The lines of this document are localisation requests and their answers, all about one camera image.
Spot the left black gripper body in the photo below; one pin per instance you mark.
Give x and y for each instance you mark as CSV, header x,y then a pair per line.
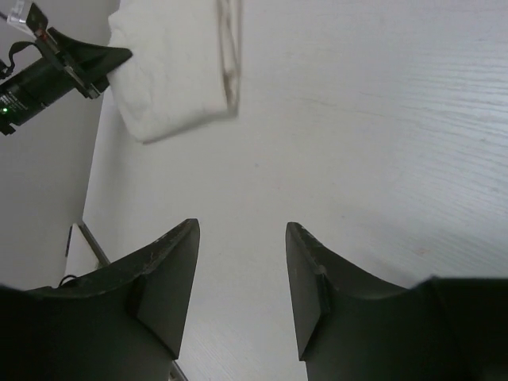
x,y
39,85

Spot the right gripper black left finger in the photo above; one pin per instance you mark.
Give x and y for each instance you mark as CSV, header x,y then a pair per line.
x,y
124,321

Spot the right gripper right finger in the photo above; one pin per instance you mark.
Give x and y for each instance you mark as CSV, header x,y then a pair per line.
x,y
352,325

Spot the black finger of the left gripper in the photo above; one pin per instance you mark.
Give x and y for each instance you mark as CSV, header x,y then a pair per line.
x,y
90,62

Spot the white t shirt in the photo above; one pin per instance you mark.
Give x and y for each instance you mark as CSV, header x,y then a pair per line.
x,y
185,70

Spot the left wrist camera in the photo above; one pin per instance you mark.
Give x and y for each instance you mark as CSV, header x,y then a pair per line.
x,y
27,17

